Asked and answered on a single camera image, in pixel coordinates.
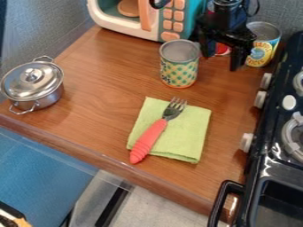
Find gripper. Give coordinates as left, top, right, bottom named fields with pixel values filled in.
left=195, top=13, right=259, bottom=72

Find yellow and blue can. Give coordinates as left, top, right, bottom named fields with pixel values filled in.
left=244, top=20, right=284, bottom=68

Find green dotted can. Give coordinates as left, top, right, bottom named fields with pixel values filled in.
left=157, top=39, right=202, bottom=90

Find silver pot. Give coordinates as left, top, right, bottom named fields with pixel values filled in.
left=0, top=55, right=66, bottom=116

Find red toy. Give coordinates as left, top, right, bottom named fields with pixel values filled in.
left=214, top=42, right=234, bottom=58

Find toy microwave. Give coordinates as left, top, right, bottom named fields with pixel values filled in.
left=85, top=0, right=211, bottom=43

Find green cloth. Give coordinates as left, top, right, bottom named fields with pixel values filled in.
left=125, top=96, right=214, bottom=165

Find toy stove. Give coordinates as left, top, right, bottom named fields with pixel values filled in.
left=206, top=30, right=303, bottom=227

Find silver lid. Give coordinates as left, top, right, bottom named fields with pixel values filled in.
left=0, top=60, right=65, bottom=99

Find red handled fork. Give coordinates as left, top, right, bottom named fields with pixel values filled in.
left=128, top=97, right=190, bottom=165

